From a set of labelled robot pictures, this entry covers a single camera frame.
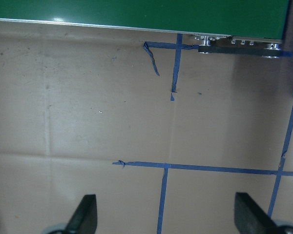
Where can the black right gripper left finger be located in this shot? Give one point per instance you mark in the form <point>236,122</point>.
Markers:
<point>85,218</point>

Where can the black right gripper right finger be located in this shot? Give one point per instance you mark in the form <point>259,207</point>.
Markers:
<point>249,218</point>

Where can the black conveyor drive belt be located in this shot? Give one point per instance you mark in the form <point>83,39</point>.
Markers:
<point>240,51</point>

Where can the green conveyor belt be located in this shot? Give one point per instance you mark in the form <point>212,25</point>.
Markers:
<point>223,23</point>

